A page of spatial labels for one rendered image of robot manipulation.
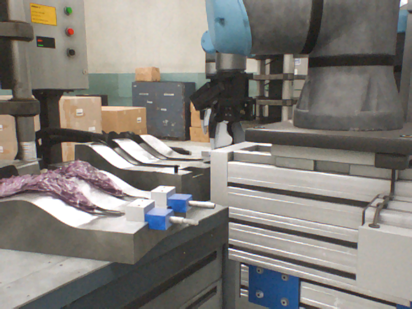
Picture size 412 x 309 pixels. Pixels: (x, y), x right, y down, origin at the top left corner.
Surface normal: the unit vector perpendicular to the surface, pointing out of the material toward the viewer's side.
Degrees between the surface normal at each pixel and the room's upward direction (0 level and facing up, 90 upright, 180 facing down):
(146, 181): 90
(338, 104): 73
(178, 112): 90
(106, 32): 90
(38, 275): 0
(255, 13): 102
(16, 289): 0
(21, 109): 90
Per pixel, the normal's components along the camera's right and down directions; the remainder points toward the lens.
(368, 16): 0.03, 0.18
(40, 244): -0.29, 0.17
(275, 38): 0.03, 0.79
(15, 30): 0.33, 0.16
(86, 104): 0.90, 0.00
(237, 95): -0.63, 0.14
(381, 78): 0.37, -0.15
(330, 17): 0.04, 0.44
